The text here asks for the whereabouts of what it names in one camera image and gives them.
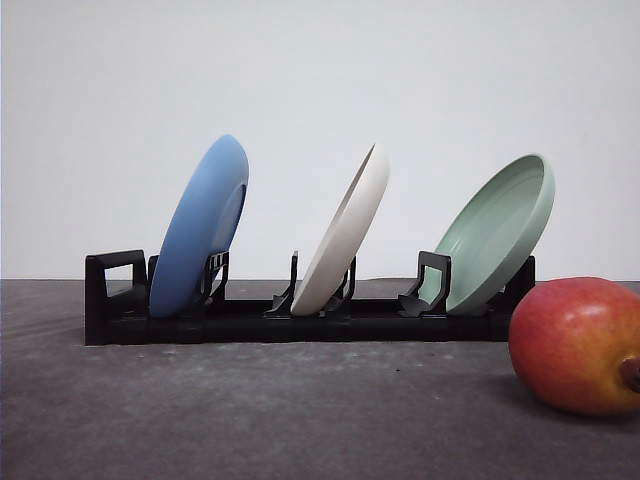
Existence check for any white plate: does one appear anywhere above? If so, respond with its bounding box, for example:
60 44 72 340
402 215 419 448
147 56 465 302
291 143 391 316

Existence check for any red yellow pomegranate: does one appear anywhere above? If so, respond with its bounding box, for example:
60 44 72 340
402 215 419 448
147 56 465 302
509 276 640 416

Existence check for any blue plate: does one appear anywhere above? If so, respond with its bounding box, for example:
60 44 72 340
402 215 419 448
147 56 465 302
149 135 250 318

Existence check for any green plate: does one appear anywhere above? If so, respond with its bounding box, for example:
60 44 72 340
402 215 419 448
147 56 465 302
419 154 556 315

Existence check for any black plastic dish rack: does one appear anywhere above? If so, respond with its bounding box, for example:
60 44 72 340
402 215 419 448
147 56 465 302
84 250 536 346

